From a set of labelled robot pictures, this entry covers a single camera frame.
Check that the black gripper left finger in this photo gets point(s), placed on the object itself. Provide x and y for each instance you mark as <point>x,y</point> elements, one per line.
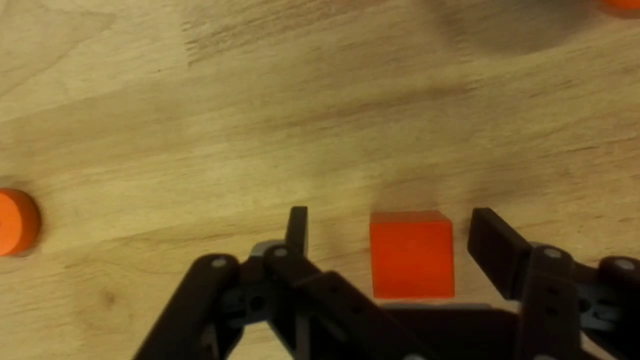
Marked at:
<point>296,228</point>

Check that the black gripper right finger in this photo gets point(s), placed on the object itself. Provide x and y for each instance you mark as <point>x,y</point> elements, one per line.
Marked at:
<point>499,251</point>

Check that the red cube block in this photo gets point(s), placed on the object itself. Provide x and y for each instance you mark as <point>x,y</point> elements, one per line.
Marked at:
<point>411,255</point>

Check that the orange disc near peg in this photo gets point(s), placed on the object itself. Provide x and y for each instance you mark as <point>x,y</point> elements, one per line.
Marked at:
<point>21,223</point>

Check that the orange disc front centre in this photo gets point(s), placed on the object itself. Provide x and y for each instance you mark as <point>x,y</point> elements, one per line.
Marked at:
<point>623,7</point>

